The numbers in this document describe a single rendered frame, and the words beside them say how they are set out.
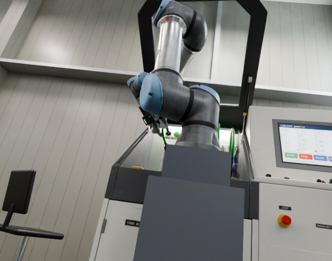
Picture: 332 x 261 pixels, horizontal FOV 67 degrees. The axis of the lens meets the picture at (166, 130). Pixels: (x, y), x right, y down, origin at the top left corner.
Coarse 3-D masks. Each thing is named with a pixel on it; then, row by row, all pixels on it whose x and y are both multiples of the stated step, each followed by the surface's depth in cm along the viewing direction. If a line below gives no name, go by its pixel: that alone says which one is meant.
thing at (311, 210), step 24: (264, 120) 158; (312, 120) 154; (264, 144) 147; (264, 168) 138; (288, 168) 136; (264, 192) 109; (288, 192) 108; (312, 192) 106; (264, 216) 105; (312, 216) 103; (264, 240) 102; (288, 240) 100; (312, 240) 99
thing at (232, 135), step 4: (232, 128) 142; (232, 132) 138; (232, 136) 135; (232, 140) 133; (232, 144) 132; (232, 148) 131; (232, 152) 132; (232, 156) 132; (232, 160) 134; (232, 164) 135; (232, 168) 137
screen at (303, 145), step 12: (276, 120) 157; (288, 120) 156; (276, 132) 151; (288, 132) 150; (300, 132) 149; (312, 132) 148; (324, 132) 147; (276, 144) 146; (288, 144) 145; (300, 144) 144; (312, 144) 143; (324, 144) 142; (276, 156) 141; (288, 156) 140; (300, 156) 139; (312, 156) 138; (324, 156) 138; (300, 168) 135; (312, 168) 134; (324, 168) 133
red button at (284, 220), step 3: (279, 216) 104; (282, 216) 101; (285, 216) 100; (288, 216) 101; (279, 219) 104; (282, 219) 101; (285, 219) 100; (288, 219) 100; (279, 222) 103; (282, 222) 100; (285, 222) 100; (288, 222) 99; (282, 225) 103; (285, 225) 102; (288, 225) 102
